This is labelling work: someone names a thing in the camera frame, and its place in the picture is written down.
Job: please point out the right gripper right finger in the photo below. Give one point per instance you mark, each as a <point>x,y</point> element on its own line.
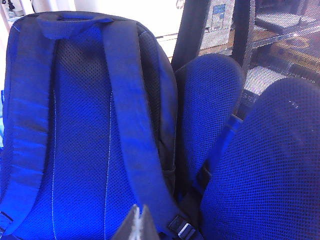
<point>147,225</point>

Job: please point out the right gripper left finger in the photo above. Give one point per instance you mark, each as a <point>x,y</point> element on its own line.
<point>130,225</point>

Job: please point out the dark blue backpack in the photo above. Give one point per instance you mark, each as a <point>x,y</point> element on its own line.
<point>80,125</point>

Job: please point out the black mesh office chair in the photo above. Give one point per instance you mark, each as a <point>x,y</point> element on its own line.
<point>192,22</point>

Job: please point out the blue mesh lumbar cushion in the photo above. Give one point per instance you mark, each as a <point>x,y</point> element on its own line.
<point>270,162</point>
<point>207,112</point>

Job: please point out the blue white wall poster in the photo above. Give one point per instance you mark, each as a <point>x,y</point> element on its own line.
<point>218,15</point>

